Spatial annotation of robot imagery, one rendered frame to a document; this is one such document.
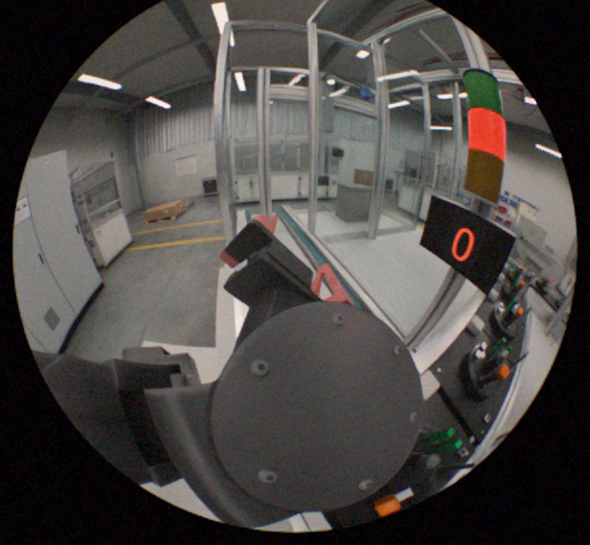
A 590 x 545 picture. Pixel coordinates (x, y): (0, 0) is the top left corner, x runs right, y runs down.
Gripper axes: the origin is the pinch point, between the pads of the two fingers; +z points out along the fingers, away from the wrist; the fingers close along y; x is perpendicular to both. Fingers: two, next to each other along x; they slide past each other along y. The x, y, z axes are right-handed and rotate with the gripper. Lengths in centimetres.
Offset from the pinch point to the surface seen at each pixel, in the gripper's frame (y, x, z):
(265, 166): 18, 21, 69
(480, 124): 0.8, -27.0, -1.7
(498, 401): -42, -23, -25
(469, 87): 4.3, -30.0, 0.0
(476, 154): -1.8, -24.4, -1.7
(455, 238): -8.7, -17.4, -2.8
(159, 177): 480, 596, 544
